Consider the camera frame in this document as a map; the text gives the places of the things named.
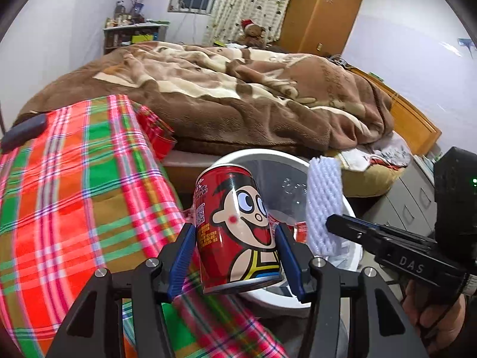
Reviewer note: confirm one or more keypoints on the clear plastic bottle red label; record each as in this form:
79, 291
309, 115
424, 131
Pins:
300, 231

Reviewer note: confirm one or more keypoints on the red green plaid tablecloth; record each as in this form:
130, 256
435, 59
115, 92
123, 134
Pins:
74, 212

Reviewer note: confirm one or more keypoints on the person's right hand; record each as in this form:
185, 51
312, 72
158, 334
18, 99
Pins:
428, 317

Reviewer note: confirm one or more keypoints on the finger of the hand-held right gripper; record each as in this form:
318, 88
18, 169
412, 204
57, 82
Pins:
357, 220
350, 233

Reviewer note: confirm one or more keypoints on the orange wooden wardrobe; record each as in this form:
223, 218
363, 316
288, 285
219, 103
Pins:
320, 11

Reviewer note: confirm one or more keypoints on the red cartoon drink can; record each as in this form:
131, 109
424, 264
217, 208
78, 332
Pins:
236, 227

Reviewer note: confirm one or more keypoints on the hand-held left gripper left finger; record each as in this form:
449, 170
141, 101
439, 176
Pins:
182, 257

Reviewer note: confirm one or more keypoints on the cluttered wooden shelf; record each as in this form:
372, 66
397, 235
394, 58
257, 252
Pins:
130, 37

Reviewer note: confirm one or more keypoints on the dark glasses case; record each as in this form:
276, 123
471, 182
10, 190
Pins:
22, 132

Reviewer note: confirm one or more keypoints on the grey drawer cabinet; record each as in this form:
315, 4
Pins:
406, 194

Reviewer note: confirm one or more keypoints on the bed mattress yellow cover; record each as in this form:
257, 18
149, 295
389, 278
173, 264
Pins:
372, 182

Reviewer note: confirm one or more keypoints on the brown patterned fleece blanket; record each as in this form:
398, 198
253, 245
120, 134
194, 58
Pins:
223, 100

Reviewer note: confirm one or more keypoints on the teddy bear with red hat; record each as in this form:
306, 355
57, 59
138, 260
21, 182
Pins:
255, 33

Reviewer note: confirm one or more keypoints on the crumpled white cloth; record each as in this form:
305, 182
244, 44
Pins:
387, 153

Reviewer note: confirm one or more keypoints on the white round trash bin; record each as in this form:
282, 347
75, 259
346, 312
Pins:
268, 153

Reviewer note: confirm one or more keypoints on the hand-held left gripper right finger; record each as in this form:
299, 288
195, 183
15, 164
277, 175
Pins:
289, 264

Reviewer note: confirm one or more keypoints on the wooden bed frame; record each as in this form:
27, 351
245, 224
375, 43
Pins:
413, 119

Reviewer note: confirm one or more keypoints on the red checked bag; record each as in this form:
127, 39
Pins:
156, 134

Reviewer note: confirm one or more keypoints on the group of toiletry bottles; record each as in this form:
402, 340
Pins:
119, 18

